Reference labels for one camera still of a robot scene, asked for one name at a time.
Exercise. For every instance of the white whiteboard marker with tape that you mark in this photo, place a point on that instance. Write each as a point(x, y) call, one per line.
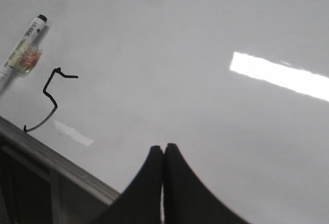
point(26, 53)

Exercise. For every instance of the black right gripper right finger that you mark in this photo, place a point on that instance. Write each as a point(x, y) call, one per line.
point(186, 199)

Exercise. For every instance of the white whiteboard with aluminium frame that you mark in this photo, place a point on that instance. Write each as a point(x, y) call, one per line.
point(241, 86)

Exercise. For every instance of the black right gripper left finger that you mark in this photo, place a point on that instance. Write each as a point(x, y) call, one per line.
point(140, 201)

